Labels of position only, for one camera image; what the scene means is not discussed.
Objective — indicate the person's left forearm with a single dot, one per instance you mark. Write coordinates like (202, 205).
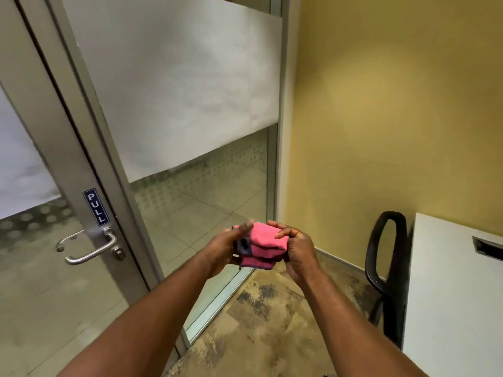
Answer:
(149, 314)

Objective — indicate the person's right forearm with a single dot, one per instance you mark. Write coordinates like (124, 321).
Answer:
(353, 325)

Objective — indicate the white desk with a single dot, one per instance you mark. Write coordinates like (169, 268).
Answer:
(456, 298)

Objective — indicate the glass door with metal frame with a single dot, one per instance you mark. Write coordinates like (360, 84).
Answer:
(59, 192)

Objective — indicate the fixed glass panel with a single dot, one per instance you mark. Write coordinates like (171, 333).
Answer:
(204, 172)

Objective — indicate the person's left thumb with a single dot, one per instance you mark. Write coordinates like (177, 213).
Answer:
(244, 230)

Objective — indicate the pink cloth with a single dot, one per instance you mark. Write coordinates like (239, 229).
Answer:
(261, 247)

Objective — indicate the black office chair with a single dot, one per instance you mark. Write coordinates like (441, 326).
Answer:
(387, 270)

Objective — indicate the person's right thumb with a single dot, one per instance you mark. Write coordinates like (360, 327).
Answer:
(284, 233)

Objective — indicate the blue door sign sticker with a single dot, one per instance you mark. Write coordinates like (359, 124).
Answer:
(95, 207)

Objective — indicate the person's left hand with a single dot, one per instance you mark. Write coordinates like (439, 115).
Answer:
(220, 251)

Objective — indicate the person's right hand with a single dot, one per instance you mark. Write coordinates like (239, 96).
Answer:
(300, 249)

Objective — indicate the round door lock cylinder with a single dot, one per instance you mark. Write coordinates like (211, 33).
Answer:
(118, 253)

